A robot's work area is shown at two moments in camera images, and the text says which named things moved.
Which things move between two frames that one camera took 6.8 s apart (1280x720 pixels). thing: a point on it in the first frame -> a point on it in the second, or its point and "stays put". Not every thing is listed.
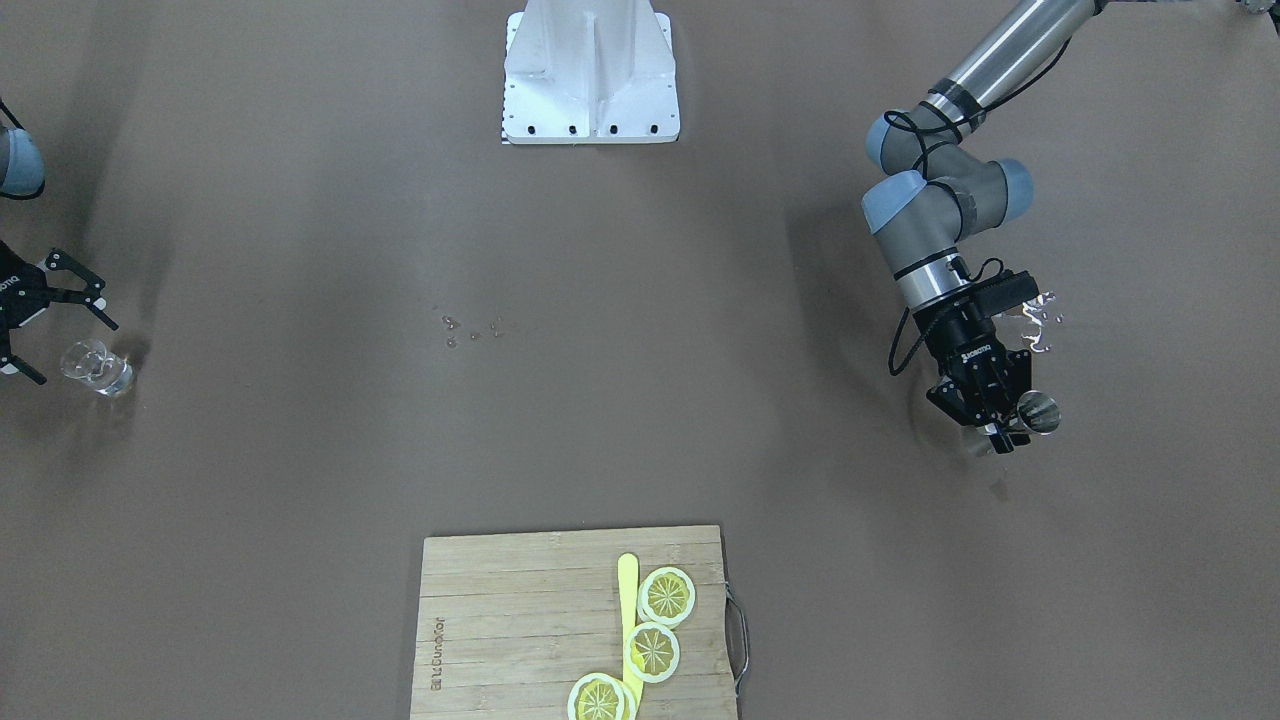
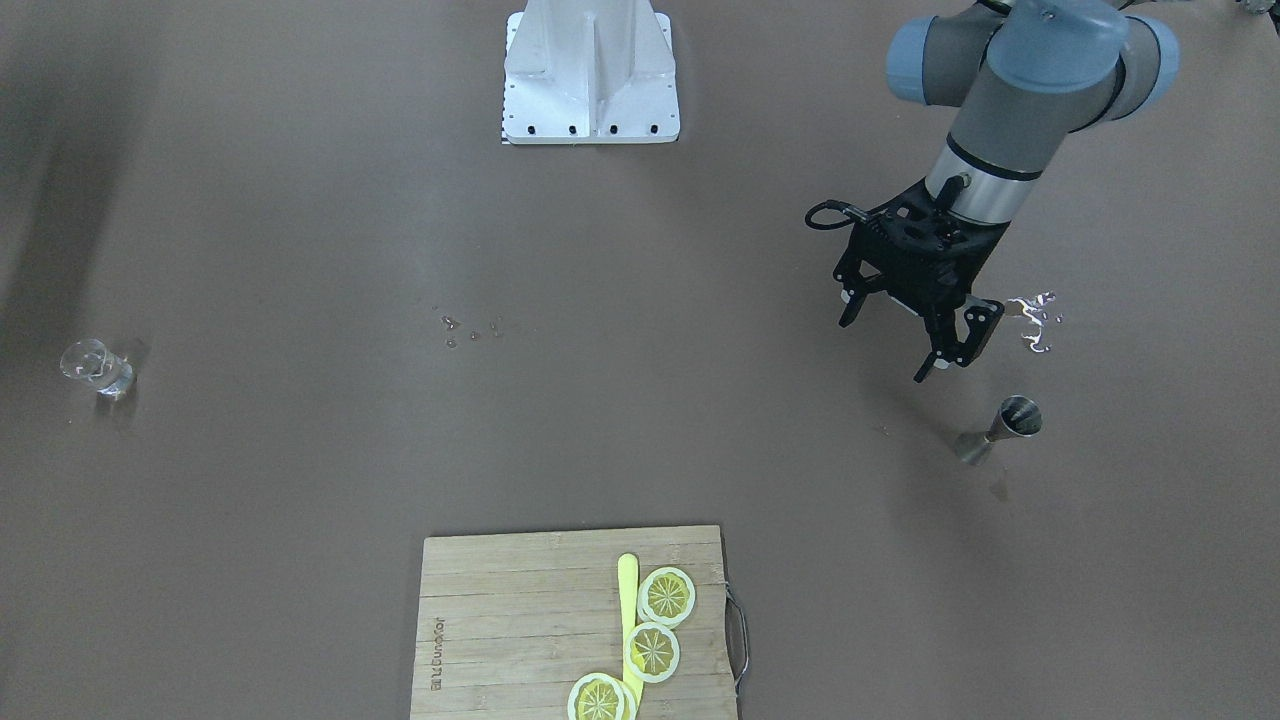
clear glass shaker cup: [88, 361] stays put
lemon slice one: [666, 595] stays put
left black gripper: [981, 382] -> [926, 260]
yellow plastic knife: [628, 567] stays put
